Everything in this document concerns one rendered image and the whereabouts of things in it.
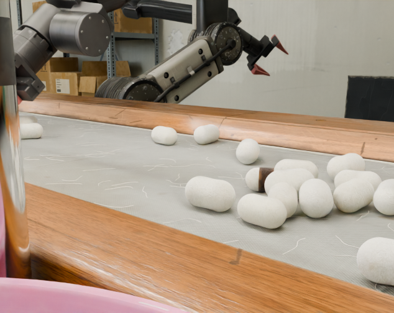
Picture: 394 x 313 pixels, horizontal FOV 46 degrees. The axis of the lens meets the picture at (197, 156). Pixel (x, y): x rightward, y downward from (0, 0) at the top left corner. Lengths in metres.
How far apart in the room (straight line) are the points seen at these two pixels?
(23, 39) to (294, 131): 0.38
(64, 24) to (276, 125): 0.30
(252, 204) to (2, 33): 0.17
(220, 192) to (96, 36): 0.40
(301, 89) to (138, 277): 2.52
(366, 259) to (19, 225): 0.14
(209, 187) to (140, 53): 3.20
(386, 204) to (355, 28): 2.24
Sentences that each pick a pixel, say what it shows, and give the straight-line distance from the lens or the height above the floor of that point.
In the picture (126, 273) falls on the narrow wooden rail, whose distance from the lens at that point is 0.17.
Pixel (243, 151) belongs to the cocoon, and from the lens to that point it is 0.43.
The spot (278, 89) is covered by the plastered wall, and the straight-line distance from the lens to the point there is 2.73.
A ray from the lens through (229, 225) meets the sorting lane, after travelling 0.28.
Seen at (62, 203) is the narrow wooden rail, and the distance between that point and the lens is 0.25.
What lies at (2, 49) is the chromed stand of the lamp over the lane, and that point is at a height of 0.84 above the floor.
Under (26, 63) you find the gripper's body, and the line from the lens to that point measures 0.67.
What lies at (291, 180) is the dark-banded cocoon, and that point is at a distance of 0.32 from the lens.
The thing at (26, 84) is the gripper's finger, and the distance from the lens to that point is 0.65.
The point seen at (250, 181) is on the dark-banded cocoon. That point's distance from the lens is 0.34.
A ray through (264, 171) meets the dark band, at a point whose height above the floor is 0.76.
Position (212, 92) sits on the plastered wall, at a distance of 3.01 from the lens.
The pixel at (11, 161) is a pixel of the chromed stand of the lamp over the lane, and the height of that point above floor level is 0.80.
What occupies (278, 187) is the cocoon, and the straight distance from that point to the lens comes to 0.30.
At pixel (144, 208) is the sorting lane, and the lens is 0.31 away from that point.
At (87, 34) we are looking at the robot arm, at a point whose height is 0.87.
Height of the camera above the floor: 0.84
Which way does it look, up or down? 12 degrees down
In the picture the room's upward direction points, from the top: straight up
